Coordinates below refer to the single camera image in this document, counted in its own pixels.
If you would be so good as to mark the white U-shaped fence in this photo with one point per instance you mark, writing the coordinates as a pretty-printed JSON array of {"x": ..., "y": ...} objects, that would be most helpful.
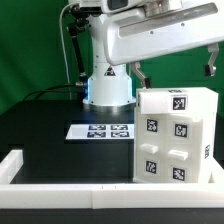
[{"x": 106, "y": 196}]

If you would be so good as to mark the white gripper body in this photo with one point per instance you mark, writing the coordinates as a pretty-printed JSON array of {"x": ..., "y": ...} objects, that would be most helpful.
[{"x": 131, "y": 36}]

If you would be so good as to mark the white marker sheet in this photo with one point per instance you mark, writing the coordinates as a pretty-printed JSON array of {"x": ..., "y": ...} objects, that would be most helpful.
[{"x": 100, "y": 131}]

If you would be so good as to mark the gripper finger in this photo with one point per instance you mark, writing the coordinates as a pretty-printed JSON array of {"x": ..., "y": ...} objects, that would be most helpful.
[
  {"x": 145, "y": 81},
  {"x": 209, "y": 68}
]

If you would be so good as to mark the white cabinet top block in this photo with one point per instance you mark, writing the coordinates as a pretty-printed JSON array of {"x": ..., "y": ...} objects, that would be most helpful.
[{"x": 167, "y": 100}]

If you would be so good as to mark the white cabinet box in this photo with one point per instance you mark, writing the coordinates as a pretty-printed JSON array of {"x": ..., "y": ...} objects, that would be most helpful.
[{"x": 207, "y": 112}]

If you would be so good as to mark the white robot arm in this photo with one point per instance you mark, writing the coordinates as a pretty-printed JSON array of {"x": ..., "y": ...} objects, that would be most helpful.
[{"x": 109, "y": 85}]

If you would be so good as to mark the white cabinet door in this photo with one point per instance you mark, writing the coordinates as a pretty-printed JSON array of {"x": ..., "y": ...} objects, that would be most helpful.
[
  {"x": 149, "y": 148},
  {"x": 183, "y": 149}
]

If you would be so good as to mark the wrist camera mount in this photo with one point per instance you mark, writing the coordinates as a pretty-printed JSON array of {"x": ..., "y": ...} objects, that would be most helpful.
[{"x": 115, "y": 6}]

